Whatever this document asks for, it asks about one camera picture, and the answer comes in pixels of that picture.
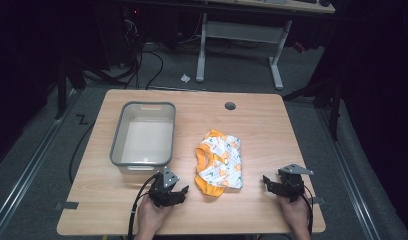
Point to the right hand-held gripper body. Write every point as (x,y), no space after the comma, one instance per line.
(292,185)

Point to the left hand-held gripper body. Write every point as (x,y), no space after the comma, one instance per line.
(160,191)

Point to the orange and white patterned garment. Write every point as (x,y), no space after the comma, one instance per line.
(218,163)

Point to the white plastic bin grey rim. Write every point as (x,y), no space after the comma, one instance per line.
(147,140)

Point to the person's left hand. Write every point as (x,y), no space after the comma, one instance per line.
(152,216)

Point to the black tape strip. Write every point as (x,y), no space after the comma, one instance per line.
(67,205)
(318,200)

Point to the black metal stand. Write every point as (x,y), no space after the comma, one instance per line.
(333,100)
(61,90)

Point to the crumpled white paper scrap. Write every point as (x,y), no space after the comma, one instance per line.
(185,78)

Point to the small red object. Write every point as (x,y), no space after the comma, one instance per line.
(299,47)

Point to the white-legged desk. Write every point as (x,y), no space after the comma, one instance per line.
(240,31)

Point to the dark computer tower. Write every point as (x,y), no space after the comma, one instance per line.
(118,33)

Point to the metal floor rail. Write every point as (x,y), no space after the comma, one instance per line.
(32,166)
(348,173)

